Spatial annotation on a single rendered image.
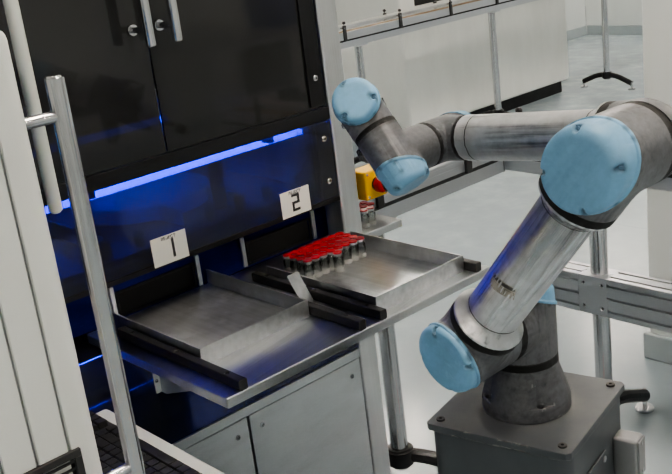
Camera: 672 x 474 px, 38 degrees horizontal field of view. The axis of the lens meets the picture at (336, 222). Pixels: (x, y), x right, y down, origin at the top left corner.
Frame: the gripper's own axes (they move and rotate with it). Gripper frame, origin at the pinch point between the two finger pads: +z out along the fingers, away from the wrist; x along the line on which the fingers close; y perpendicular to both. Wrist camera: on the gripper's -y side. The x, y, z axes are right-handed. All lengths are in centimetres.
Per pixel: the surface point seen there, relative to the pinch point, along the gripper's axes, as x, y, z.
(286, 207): 26.8, 5.2, 29.2
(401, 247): 6.2, -11.8, 34.3
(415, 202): 2, 5, 79
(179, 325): 51, -15, 7
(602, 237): -43, -19, 103
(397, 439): 32, -52, 103
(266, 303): 34.9, -15.6, 14.6
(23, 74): 51, 29, -33
